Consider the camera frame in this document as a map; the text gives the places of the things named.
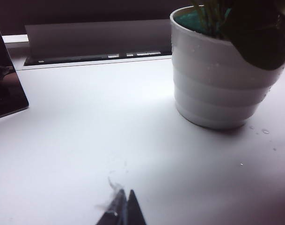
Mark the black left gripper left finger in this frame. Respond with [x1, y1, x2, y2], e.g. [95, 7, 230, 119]
[95, 188, 128, 225]

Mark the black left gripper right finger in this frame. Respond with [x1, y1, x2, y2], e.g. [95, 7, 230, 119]
[127, 189, 147, 225]

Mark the white ribbed plant pot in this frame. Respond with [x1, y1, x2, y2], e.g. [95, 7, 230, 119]
[169, 5, 285, 130]

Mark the green leafy plant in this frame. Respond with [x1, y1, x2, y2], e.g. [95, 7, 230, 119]
[190, 0, 285, 71]

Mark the dark flat monitor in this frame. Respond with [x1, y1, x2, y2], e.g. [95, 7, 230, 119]
[0, 13, 30, 120]

